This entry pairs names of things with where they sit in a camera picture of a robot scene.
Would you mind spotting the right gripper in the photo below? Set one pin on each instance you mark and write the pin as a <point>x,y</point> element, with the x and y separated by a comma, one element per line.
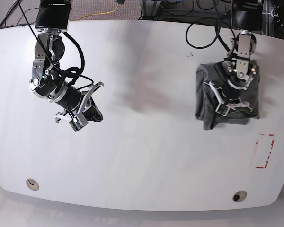
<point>77,103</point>

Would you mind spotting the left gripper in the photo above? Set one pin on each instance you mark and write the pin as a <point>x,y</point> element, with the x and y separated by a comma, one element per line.
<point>228,96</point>

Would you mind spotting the grey t-shirt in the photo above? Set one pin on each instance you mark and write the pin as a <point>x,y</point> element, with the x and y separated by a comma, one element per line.
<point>217,102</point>

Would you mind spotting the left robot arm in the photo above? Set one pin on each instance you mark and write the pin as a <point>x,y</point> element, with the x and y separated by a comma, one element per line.
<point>236,71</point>

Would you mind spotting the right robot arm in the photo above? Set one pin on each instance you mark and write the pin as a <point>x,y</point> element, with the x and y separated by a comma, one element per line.
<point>52,20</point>

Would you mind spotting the red tape rectangle marking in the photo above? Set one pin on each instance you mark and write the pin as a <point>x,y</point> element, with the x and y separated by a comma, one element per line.
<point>264,147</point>

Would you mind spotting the white power strip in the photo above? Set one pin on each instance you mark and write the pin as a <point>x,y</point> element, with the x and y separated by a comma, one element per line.
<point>275,13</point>

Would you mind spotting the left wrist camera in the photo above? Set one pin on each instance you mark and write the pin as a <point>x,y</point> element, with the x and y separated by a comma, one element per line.
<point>222,109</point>

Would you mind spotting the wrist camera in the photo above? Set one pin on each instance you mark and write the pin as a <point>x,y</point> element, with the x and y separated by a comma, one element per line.
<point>222,109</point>
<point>78,123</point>

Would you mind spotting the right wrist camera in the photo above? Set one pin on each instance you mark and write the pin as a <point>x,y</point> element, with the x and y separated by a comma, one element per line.
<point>78,123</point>

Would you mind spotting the left table cable grommet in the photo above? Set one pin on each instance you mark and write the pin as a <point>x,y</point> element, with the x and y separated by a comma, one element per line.
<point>32,184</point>

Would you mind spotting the table cable grommet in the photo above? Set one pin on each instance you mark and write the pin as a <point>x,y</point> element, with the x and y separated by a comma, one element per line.
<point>239,196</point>
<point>32,184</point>

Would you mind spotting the right table cable grommet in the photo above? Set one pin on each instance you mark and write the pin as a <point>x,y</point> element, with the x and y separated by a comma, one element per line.
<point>239,196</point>

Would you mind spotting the aluminium frame stand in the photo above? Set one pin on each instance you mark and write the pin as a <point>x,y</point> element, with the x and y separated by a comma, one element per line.
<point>149,8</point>

